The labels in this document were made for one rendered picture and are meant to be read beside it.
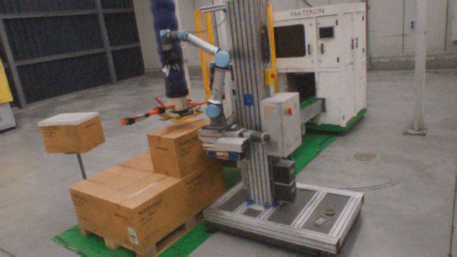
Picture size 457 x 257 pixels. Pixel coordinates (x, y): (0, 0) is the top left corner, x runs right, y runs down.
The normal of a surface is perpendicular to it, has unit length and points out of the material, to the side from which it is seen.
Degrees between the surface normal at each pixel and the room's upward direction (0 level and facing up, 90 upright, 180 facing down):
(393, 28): 90
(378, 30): 90
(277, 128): 90
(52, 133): 90
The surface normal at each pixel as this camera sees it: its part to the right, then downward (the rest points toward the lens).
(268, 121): -0.55, 0.32
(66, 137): -0.29, 0.33
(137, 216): 0.81, 0.09
